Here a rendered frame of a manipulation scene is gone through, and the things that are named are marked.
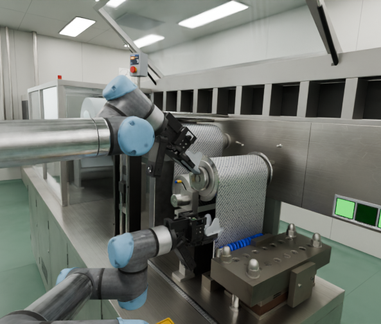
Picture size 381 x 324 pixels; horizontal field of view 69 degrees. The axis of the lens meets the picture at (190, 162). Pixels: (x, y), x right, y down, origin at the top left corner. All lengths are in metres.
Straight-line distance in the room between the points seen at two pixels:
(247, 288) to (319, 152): 0.49
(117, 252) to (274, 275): 0.42
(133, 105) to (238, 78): 0.65
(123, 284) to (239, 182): 0.45
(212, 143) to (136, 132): 0.63
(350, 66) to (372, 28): 2.61
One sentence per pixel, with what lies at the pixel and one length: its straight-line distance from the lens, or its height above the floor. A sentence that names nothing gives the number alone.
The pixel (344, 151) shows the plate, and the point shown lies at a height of 1.36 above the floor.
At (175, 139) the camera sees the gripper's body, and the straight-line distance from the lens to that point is 0.76.
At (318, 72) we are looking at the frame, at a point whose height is 1.60.
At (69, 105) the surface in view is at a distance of 1.68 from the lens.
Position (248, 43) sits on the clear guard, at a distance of 1.17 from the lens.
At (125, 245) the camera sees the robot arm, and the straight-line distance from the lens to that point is 0.70.
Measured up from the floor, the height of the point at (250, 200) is 1.17.
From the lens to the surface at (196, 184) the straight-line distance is 0.88.
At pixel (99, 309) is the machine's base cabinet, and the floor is 0.74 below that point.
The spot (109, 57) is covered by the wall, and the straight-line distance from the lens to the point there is 6.68.
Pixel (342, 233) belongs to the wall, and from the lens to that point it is 3.70.
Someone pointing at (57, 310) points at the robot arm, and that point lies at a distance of 0.57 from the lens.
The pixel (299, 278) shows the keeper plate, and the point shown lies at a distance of 0.92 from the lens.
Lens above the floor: 1.45
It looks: 10 degrees down
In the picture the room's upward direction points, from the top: 3 degrees clockwise
